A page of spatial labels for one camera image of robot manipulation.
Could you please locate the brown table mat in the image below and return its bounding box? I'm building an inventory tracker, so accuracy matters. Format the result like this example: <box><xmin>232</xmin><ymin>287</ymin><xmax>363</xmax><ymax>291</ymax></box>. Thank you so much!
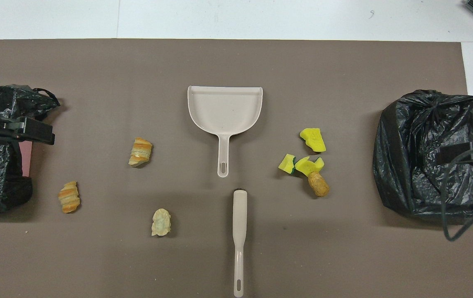
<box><xmin>0</xmin><ymin>38</ymin><xmax>473</xmax><ymax>298</ymax></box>

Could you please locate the pink box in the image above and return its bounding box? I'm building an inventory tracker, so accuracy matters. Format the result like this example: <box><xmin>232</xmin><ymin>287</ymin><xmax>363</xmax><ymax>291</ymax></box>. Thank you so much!
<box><xmin>19</xmin><ymin>141</ymin><xmax>34</xmax><ymax>178</ymax></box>

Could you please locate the beige hand brush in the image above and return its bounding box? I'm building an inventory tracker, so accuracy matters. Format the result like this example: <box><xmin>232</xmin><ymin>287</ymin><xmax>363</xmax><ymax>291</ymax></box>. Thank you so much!
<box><xmin>233</xmin><ymin>189</ymin><xmax>248</xmax><ymax>298</ymax></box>

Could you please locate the yellow green sponge piece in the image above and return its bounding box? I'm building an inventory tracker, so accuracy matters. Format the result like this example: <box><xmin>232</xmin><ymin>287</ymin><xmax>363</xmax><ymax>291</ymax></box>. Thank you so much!
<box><xmin>278</xmin><ymin>154</ymin><xmax>297</xmax><ymax>175</ymax></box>

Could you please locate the notched yellow sponge piece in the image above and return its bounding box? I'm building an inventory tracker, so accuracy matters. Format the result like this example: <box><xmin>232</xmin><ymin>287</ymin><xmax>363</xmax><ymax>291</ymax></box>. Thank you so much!
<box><xmin>294</xmin><ymin>156</ymin><xmax>325</xmax><ymax>176</ymax></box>

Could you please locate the large yellow sponge piece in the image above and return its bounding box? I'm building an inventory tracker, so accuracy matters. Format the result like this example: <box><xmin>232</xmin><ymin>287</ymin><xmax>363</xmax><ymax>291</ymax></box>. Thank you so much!
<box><xmin>300</xmin><ymin>128</ymin><xmax>327</xmax><ymax>153</ymax></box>

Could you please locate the pale bread piece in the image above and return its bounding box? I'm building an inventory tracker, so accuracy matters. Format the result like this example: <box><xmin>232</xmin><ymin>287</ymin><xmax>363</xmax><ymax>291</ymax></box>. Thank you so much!
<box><xmin>151</xmin><ymin>208</ymin><xmax>172</xmax><ymax>237</ymax></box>

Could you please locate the beige plastic dustpan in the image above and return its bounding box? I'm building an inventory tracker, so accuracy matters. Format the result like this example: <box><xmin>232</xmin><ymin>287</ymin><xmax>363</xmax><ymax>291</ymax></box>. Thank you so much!
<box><xmin>187</xmin><ymin>86</ymin><xmax>263</xmax><ymax>178</ymax></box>

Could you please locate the brown bread roll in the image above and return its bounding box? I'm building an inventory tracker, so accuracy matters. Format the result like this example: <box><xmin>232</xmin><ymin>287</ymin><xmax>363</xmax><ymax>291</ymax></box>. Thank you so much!
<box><xmin>307</xmin><ymin>172</ymin><xmax>330</xmax><ymax>197</ymax></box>

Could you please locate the striped croissant piece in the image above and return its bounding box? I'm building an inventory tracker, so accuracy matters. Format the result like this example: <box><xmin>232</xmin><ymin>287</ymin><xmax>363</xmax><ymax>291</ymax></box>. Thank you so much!
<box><xmin>128</xmin><ymin>137</ymin><xmax>154</xmax><ymax>168</ymax></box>
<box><xmin>58</xmin><ymin>181</ymin><xmax>81</xmax><ymax>214</ymax></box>

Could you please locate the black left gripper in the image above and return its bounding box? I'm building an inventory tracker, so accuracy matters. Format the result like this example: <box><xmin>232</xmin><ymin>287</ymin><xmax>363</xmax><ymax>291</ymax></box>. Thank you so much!
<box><xmin>0</xmin><ymin>118</ymin><xmax>55</xmax><ymax>144</ymax></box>

